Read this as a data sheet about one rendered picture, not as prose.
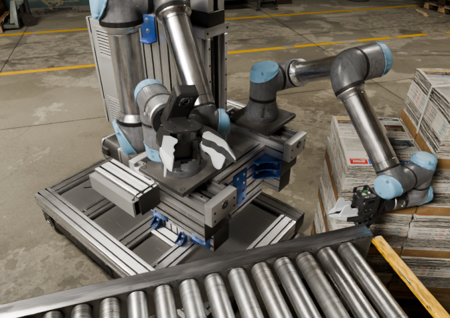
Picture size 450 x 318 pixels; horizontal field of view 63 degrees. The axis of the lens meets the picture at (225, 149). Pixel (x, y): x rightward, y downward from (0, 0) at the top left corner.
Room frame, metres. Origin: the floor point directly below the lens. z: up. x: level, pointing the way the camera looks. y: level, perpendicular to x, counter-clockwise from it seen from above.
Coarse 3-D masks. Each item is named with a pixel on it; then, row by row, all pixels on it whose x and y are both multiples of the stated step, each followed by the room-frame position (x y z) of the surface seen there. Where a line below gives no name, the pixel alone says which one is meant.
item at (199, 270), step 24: (288, 240) 0.73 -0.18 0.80; (312, 240) 0.73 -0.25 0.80; (336, 240) 0.73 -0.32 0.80; (360, 240) 0.74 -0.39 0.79; (192, 264) 0.65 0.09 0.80; (216, 264) 0.65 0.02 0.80; (240, 264) 0.65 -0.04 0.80; (96, 288) 0.58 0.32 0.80; (120, 288) 0.58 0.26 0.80; (144, 288) 0.58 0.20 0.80; (0, 312) 0.51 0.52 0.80; (24, 312) 0.51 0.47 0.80; (96, 312) 0.54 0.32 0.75
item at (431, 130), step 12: (444, 96) 1.12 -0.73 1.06; (432, 108) 1.17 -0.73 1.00; (444, 108) 1.10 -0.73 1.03; (432, 120) 1.14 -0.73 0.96; (444, 120) 1.07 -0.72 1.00; (432, 132) 1.11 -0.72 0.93; (444, 132) 1.05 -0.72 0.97; (432, 144) 1.08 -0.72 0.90; (444, 144) 1.03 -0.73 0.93; (444, 156) 1.03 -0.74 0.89
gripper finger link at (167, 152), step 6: (168, 138) 0.56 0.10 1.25; (174, 138) 0.56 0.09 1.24; (162, 144) 0.54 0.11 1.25; (168, 144) 0.54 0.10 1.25; (174, 144) 0.54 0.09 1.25; (162, 150) 0.52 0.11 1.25; (168, 150) 0.52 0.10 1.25; (174, 150) 0.52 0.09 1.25; (162, 156) 0.51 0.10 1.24; (168, 156) 0.50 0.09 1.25; (174, 156) 0.52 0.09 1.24; (168, 162) 0.49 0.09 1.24; (168, 168) 0.48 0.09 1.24
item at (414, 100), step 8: (416, 72) 1.39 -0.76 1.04; (424, 72) 1.34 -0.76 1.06; (432, 72) 1.34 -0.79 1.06; (440, 72) 1.34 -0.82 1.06; (448, 72) 1.34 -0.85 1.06; (416, 80) 1.36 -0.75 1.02; (424, 80) 1.30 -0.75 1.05; (432, 80) 1.27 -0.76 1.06; (440, 80) 1.27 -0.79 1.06; (448, 80) 1.27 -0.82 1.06; (416, 88) 1.34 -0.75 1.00; (424, 88) 1.28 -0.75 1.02; (408, 96) 1.38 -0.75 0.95; (416, 96) 1.32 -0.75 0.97; (424, 96) 1.26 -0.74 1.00; (408, 104) 1.35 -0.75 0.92; (416, 104) 1.30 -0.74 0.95; (408, 112) 1.33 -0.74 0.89; (416, 112) 1.27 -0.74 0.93; (416, 120) 1.25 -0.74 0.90
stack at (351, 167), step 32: (352, 128) 1.32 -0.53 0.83; (384, 128) 1.32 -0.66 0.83; (352, 160) 1.09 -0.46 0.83; (320, 192) 1.39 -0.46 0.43; (448, 192) 1.04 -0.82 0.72; (320, 224) 1.30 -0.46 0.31; (352, 224) 1.06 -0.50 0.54; (384, 224) 1.05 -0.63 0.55; (416, 224) 1.04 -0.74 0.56; (448, 224) 1.03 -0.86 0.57; (448, 288) 1.03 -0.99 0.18
